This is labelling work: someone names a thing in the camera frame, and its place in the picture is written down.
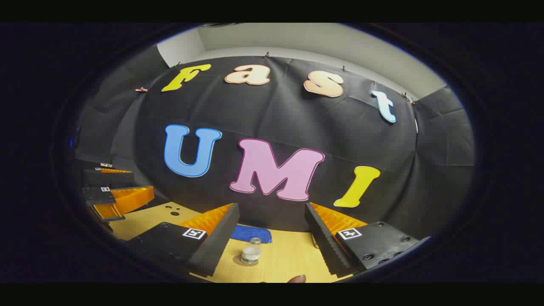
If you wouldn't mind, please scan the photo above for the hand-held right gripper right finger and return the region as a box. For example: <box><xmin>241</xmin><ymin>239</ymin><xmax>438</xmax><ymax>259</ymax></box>
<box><xmin>304</xmin><ymin>202</ymin><xmax>431</xmax><ymax>276</ymax></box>

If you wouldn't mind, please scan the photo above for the blue towel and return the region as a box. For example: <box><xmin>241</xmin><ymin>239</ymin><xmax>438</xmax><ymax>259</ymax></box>
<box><xmin>232</xmin><ymin>224</ymin><xmax>272</xmax><ymax>244</ymax></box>

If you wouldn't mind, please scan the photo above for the clear plastic water bottle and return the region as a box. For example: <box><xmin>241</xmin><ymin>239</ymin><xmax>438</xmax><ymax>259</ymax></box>
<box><xmin>241</xmin><ymin>238</ymin><xmax>263</xmax><ymax>266</ymax></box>

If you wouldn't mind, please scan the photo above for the black backdrop cloth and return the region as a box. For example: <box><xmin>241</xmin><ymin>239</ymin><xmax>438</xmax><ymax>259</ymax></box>
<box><xmin>74</xmin><ymin>45</ymin><xmax>476</xmax><ymax>245</ymax></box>

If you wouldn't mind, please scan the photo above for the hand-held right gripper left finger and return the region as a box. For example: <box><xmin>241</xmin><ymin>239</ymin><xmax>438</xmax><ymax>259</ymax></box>
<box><xmin>127</xmin><ymin>203</ymin><xmax>240</xmax><ymax>278</ymax></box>

